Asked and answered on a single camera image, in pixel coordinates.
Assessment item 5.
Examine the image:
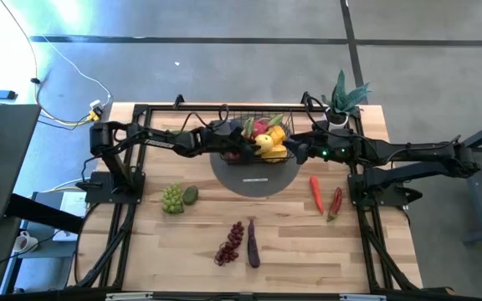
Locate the yellow pear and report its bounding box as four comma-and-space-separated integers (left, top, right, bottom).
254, 133, 274, 156

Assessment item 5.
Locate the green plant in white pot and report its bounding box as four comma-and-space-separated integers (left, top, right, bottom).
320, 69, 372, 131

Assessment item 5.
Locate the white yellow plug adapter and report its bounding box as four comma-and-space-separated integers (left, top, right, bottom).
88, 99, 105, 123

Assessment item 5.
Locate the blue grey metal table frame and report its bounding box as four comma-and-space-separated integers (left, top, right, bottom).
433, 113, 482, 246

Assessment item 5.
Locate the red grape bunch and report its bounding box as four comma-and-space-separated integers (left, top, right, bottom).
213, 221, 245, 268

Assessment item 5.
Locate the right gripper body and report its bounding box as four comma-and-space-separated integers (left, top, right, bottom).
295, 140, 322, 165

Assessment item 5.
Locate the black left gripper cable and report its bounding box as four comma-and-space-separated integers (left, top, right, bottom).
182, 103, 230, 130

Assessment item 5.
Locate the grey desk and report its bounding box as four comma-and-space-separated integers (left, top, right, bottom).
0, 104, 42, 225

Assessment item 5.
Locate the red chili pepper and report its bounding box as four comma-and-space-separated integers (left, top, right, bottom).
309, 175, 325, 216
326, 186, 344, 223

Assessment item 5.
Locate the white floor cable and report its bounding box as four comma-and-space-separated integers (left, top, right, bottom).
39, 35, 113, 108

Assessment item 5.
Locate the grey round mat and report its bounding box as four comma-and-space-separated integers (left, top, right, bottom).
208, 115, 302, 198

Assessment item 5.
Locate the white paper sheet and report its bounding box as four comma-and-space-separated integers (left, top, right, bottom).
59, 191, 88, 243

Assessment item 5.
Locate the green grape bunch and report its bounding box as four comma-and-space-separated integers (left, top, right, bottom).
161, 182, 185, 216

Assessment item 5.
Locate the thin grey floor cable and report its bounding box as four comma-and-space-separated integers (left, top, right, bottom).
0, 0, 95, 126

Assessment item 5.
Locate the purple eggplant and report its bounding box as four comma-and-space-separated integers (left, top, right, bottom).
246, 217, 262, 269

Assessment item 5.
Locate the white mug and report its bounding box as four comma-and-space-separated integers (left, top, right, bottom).
13, 230, 39, 254

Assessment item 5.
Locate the black desk beam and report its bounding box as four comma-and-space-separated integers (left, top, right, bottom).
5, 193, 85, 234

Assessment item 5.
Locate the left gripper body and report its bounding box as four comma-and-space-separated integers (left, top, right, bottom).
198, 120, 246, 164

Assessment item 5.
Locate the green avocado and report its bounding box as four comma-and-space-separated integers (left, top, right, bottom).
182, 185, 200, 207

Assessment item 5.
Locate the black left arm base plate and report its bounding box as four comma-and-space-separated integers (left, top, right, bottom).
85, 171, 146, 205

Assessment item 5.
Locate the silver bracket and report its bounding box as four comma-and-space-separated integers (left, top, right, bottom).
105, 292, 154, 301
340, 293, 387, 301

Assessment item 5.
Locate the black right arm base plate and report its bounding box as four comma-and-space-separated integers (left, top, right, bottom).
347, 173, 424, 208

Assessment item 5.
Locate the black wire basket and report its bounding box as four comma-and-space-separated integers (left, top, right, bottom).
218, 109, 295, 166

